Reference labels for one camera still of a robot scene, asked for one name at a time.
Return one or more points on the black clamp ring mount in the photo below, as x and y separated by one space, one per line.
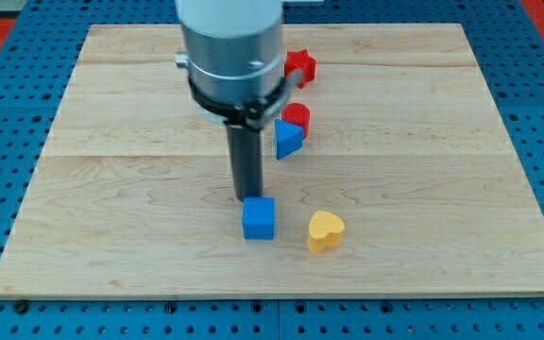
252 115

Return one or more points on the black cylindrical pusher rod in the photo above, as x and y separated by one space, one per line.
245 154

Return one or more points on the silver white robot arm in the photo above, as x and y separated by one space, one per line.
234 60

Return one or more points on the blue triangle block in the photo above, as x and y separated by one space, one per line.
288 138

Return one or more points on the red cylinder block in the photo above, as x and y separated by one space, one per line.
297 114

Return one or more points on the blue cube block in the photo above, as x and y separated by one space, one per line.
258 217

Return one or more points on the red star block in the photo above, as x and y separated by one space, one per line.
303 61

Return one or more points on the yellow heart block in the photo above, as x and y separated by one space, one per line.
325 230

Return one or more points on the light wooden board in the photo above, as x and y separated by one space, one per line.
407 185

